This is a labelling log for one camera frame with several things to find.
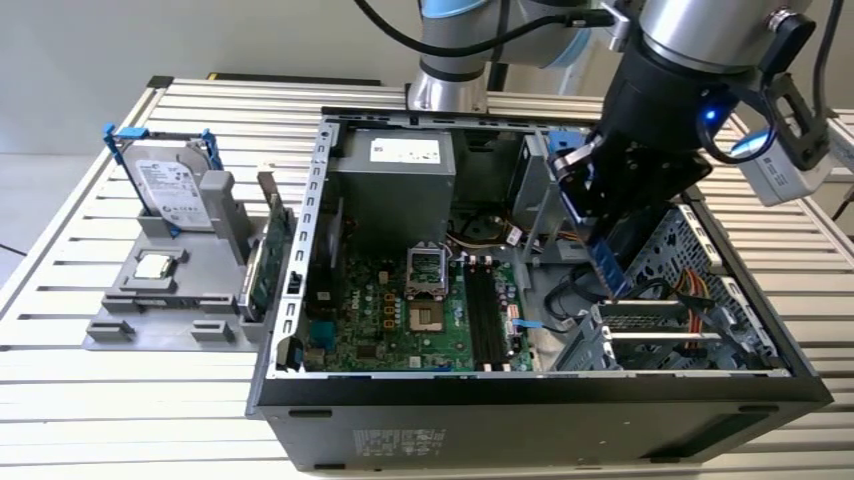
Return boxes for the black RAM slot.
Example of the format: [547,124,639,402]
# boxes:
[465,254,499,372]
[481,254,517,372]

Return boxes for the blue drive latch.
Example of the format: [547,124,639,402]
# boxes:
[545,126,594,152]

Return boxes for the black cooler fan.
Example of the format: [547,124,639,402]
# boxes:
[447,212,526,250]

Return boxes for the metal disk bay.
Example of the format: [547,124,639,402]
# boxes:
[551,298,730,372]

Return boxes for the grey power supply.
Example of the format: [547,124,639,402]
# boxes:
[328,127,461,254]

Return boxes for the metal socket cover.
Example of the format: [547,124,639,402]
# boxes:
[405,241,449,297]

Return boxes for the CPU socket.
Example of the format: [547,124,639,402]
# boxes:
[406,296,449,335]

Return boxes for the green motherboard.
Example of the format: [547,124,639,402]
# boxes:
[296,249,543,374]

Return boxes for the green graphics card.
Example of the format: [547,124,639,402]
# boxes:
[238,159,300,322]

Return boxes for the black PC case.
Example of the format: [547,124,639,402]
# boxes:
[244,104,836,474]

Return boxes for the grey parts rack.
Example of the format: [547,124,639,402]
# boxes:
[79,168,270,354]

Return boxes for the hard disk in blue carrier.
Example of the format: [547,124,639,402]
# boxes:
[100,123,227,237]

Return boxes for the silver CPU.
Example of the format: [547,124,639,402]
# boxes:
[132,253,179,279]

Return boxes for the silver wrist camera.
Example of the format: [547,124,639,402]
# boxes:
[545,147,594,177]

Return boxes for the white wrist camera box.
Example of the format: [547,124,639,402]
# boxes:
[730,127,833,209]

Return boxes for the black camera bracket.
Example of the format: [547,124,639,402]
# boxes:
[759,72,836,174]

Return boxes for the thick black cable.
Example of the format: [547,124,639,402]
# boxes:
[351,0,617,57]

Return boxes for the red yellow wire bundle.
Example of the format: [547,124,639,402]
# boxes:
[671,268,714,354]

